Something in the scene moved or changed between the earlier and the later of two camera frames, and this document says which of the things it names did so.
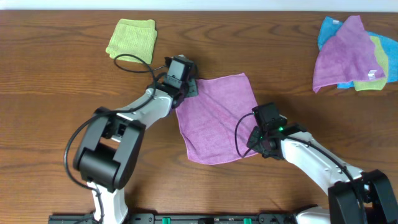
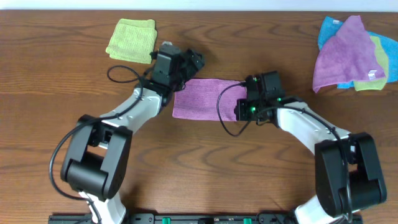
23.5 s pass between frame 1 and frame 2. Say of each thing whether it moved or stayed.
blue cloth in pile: stayed
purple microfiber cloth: moved
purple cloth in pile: stayed
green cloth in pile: stayed
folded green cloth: stayed
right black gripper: moved
